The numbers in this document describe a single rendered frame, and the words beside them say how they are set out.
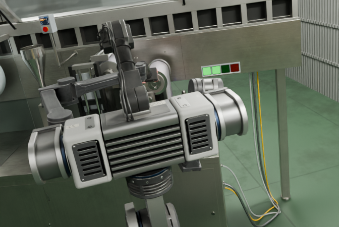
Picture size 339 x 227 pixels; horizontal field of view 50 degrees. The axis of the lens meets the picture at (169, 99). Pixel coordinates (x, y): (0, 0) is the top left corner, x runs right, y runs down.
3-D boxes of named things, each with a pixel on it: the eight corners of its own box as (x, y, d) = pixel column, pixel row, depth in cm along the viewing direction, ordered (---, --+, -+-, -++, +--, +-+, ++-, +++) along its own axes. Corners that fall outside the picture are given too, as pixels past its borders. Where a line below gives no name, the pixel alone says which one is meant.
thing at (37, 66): (43, 146, 237) (17, 61, 217) (52, 136, 250) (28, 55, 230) (64, 144, 235) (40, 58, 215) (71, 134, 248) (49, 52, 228)
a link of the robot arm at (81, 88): (65, 107, 150) (60, 81, 147) (59, 104, 155) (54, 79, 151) (149, 82, 175) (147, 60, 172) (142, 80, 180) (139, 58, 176)
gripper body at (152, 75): (157, 79, 188) (155, 74, 181) (138, 82, 190) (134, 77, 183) (157, 68, 191) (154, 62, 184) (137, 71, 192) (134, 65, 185)
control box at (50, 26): (40, 34, 207) (36, 16, 203) (47, 32, 212) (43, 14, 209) (51, 33, 204) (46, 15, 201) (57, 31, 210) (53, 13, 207)
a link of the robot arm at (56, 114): (39, 107, 152) (34, 83, 149) (72, 100, 157) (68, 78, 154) (53, 151, 113) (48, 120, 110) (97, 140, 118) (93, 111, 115)
